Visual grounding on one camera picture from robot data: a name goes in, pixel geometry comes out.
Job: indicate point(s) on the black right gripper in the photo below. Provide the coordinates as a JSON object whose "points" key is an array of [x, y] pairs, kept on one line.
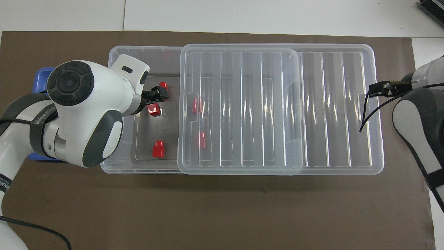
{"points": [[404, 86]]}

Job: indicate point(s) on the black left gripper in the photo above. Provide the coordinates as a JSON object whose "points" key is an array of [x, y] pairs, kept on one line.
{"points": [[140, 99]]}

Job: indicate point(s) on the red block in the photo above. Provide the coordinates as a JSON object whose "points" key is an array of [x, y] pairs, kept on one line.
{"points": [[158, 150], [202, 140], [163, 84], [154, 111], [197, 106]]}

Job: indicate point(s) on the clear ribbed box lid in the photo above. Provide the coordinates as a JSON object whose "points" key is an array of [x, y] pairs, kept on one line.
{"points": [[329, 121]]}

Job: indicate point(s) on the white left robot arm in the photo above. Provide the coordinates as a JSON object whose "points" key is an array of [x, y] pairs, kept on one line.
{"points": [[86, 121]]}

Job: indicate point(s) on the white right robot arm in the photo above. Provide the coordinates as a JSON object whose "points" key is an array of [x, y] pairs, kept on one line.
{"points": [[416, 114]]}

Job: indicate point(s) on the clear plastic storage box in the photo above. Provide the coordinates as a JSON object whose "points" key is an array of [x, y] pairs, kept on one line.
{"points": [[170, 59]]}

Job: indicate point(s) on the blue plastic tray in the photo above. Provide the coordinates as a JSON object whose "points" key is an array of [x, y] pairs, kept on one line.
{"points": [[40, 80]]}

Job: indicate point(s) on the black ribbed device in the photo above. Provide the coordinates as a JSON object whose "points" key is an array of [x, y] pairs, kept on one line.
{"points": [[435, 7]]}

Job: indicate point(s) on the brown table mat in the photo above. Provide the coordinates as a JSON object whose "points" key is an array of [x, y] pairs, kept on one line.
{"points": [[208, 215]]}

